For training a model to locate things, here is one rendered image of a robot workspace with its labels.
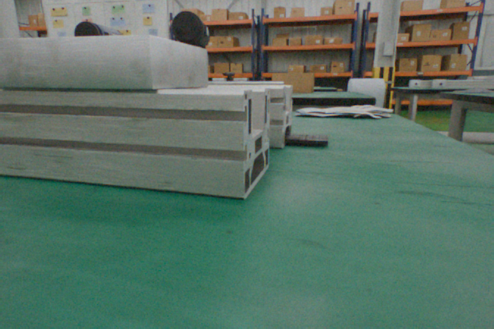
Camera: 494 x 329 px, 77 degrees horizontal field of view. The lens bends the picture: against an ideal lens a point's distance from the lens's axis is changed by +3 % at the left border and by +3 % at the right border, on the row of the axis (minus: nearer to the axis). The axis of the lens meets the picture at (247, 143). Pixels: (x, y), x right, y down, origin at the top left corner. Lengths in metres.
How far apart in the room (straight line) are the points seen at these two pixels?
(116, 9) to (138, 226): 3.74
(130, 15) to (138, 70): 3.56
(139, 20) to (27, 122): 3.44
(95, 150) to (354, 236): 0.22
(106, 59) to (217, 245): 0.17
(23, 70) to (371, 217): 0.30
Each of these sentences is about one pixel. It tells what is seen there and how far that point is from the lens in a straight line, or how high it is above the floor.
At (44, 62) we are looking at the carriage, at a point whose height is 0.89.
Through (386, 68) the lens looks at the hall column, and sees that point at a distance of 5.98.
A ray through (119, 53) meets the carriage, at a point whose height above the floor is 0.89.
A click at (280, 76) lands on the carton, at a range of 2.40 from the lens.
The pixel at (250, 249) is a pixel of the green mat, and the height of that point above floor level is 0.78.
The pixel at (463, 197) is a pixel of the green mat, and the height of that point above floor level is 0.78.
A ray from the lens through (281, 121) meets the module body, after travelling 0.42.
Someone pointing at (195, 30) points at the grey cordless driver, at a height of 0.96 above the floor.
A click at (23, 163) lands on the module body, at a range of 0.36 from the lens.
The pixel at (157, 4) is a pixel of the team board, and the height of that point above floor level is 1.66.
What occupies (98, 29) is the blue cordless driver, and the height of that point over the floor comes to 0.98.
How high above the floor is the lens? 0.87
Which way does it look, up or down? 12 degrees down
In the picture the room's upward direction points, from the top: straight up
